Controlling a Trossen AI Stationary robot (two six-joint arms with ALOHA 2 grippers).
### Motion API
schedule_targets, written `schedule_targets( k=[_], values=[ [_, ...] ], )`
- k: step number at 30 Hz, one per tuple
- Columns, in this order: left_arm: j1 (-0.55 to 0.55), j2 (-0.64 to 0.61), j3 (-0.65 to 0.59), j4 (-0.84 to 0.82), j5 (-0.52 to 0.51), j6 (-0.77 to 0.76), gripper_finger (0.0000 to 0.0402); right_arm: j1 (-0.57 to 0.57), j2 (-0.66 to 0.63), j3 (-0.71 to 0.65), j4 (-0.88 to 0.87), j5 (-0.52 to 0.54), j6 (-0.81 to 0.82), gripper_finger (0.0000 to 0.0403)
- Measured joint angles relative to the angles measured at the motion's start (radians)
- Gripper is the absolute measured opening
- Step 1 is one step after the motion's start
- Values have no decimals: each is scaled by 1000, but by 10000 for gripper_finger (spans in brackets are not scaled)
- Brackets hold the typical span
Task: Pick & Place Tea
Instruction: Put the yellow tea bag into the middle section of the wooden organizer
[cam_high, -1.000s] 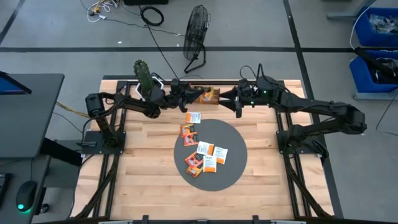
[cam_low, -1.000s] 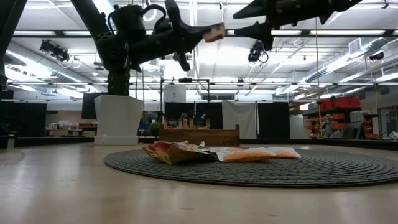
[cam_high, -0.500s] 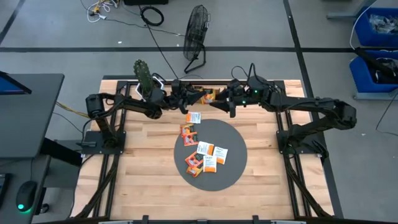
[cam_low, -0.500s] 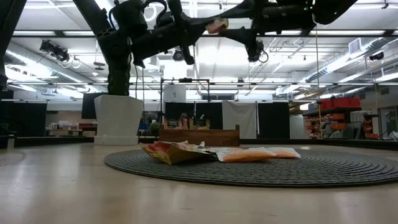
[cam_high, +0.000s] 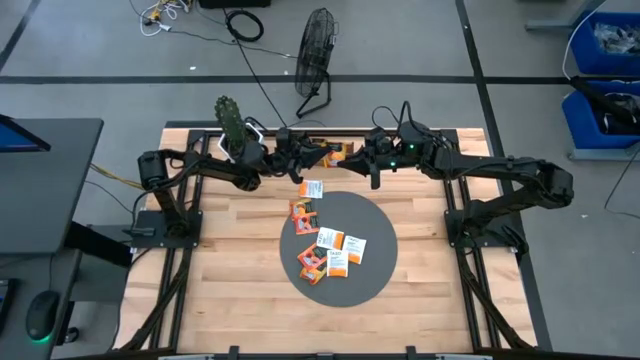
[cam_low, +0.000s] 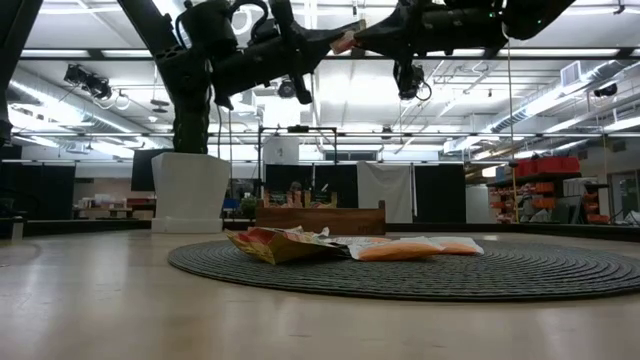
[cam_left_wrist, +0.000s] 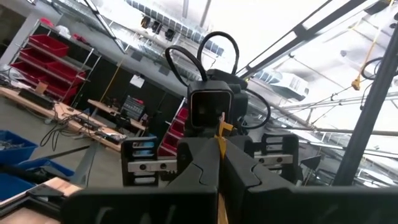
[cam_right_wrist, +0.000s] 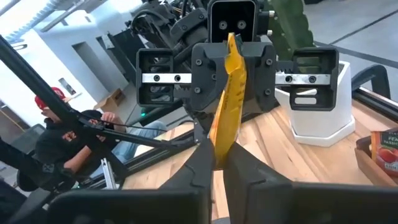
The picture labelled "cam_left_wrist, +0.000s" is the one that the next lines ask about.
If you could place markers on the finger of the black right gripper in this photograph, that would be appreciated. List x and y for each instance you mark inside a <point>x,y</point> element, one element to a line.
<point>244,146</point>
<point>186,152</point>

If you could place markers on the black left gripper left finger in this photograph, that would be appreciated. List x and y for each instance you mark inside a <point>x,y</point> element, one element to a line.
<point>140,205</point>

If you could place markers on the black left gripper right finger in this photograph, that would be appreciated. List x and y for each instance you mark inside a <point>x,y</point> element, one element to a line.
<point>311,205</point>

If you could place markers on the peach passion fruit tea packet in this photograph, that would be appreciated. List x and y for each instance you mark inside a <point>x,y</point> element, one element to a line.
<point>222,144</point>

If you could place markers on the small red bin rack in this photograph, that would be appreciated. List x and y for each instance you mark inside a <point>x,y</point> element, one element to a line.
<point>177,129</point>

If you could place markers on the small parts drawer cabinet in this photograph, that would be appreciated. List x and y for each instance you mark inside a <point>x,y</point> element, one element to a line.
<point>133,107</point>

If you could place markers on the grey table leg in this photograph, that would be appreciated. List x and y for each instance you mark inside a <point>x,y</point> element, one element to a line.
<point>87,165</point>

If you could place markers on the white ceiling air vent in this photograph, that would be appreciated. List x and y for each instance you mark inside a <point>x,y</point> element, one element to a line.
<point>289,85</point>

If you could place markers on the wooden workbench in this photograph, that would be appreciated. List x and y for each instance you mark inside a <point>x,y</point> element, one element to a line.
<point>102,105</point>
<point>62,110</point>

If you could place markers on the blue plastic bin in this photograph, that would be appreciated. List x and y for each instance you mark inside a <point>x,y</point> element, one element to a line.
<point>12,186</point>
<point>46,163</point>

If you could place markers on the blue bin with scrap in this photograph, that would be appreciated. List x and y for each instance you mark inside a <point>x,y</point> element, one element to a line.
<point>18,155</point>

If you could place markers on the red bin shelving rack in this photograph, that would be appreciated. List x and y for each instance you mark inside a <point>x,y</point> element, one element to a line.
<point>49,45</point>

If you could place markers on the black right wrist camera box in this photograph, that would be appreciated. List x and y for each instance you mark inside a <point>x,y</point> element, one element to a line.
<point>210,105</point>

